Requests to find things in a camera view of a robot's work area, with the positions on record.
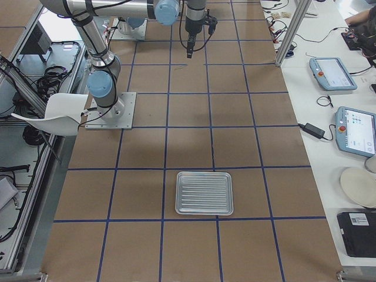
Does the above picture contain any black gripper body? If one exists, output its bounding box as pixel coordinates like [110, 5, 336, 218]
[185, 18, 203, 44]

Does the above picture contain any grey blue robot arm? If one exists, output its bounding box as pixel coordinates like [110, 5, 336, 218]
[41, 1, 217, 120]

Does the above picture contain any ribbed metal tray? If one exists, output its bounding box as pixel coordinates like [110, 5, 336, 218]
[175, 172, 234, 216]

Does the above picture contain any blue teach pendant far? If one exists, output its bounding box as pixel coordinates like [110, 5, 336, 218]
[309, 57, 357, 91]

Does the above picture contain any blue teach pendant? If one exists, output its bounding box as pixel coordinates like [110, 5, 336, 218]
[335, 106, 375, 157]
[309, 57, 357, 91]

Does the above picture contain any white plastic chair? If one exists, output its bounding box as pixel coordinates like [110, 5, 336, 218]
[11, 93, 88, 136]

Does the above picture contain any black power adapter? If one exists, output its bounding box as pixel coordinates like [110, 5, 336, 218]
[298, 123, 325, 139]

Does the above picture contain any blue teach pendant near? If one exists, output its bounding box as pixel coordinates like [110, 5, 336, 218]
[335, 106, 375, 157]

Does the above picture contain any beige plate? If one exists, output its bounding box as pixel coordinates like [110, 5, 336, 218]
[340, 167, 375, 209]

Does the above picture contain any black box with label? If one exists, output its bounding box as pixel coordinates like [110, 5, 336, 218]
[337, 212, 375, 258]

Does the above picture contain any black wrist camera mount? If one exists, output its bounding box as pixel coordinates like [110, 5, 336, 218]
[204, 9, 217, 36]

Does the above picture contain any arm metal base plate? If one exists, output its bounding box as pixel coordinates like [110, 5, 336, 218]
[84, 92, 137, 130]
[110, 17, 147, 41]

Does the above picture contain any aluminium frame post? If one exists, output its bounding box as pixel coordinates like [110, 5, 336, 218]
[275, 0, 311, 67]

